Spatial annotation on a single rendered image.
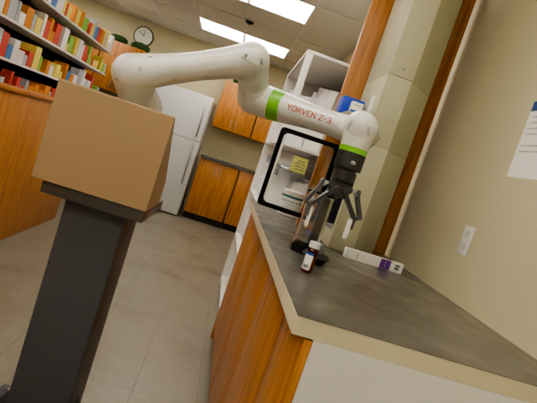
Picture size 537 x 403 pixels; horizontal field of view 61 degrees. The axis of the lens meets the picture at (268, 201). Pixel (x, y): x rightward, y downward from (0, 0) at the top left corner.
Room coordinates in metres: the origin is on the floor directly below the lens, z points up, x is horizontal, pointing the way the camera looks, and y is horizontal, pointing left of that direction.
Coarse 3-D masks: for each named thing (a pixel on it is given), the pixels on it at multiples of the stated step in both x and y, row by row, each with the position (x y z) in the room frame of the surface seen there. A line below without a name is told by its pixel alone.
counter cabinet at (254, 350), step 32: (256, 256) 2.01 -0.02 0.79; (256, 288) 1.71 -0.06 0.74; (224, 320) 2.43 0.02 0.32; (256, 320) 1.49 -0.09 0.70; (224, 352) 2.00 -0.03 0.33; (256, 352) 1.31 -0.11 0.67; (288, 352) 0.97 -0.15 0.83; (320, 352) 0.90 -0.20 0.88; (352, 352) 0.90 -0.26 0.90; (224, 384) 1.70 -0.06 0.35; (256, 384) 1.17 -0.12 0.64; (288, 384) 0.89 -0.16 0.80; (320, 384) 0.90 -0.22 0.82; (352, 384) 0.91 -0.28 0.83; (384, 384) 0.91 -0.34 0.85; (416, 384) 0.92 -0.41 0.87; (448, 384) 0.93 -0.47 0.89
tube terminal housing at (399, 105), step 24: (384, 96) 1.96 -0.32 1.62; (408, 96) 1.98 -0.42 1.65; (384, 120) 1.96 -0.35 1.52; (408, 120) 2.04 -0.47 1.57; (384, 144) 1.97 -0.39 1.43; (408, 144) 2.10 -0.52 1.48; (384, 168) 1.99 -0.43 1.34; (384, 192) 2.05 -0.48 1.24; (336, 216) 1.98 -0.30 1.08; (384, 216) 2.12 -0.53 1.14; (336, 240) 1.96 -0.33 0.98; (360, 240) 2.00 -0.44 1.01
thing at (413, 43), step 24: (408, 0) 2.03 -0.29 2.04; (432, 0) 1.97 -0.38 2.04; (456, 0) 2.08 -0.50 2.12; (408, 24) 1.96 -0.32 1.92; (432, 24) 1.97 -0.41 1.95; (384, 48) 2.15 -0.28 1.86; (408, 48) 1.96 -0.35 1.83; (432, 48) 2.03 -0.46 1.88; (384, 72) 2.02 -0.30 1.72; (408, 72) 1.97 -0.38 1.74; (432, 72) 2.09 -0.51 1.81
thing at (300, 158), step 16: (288, 144) 2.26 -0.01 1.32; (304, 144) 2.26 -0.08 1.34; (320, 144) 2.26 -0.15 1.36; (288, 160) 2.26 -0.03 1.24; (304, 160) 2.26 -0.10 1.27; (320, 160) 2.26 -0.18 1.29; (272, 176) 2.26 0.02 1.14; (288, 176) 2.26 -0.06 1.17; (304, 176) 2.26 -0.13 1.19; (320, 176) 2.26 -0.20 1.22; (272, 192) 2.26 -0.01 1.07; (288, 192) 2.26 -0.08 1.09; (304, 192) 2.26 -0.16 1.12; (288, 208) 2.26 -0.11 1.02
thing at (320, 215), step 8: (320, 192) 1.57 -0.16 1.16; (320, 200) 1.57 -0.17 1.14; (328, 200) 1.58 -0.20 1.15; (304, 208) 1.60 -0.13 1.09; (320, 208) 1.57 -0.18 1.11; (328, 208) 1.59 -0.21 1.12; (304, 216) 1.59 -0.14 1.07; (312, 216) 1.57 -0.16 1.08; (320, 216) 1.58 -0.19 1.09; (312, 224) 1.57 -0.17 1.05; (320, 224) 1.58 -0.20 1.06; (296, 232) 1.60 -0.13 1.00; (304, 232) 1.58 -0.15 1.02; (312, 232) 1.57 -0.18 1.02; (320, 232) 1.59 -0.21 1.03; (296, 240) 1.59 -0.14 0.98; (304, 240) 1.57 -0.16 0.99; (312, 240) 1.58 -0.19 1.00
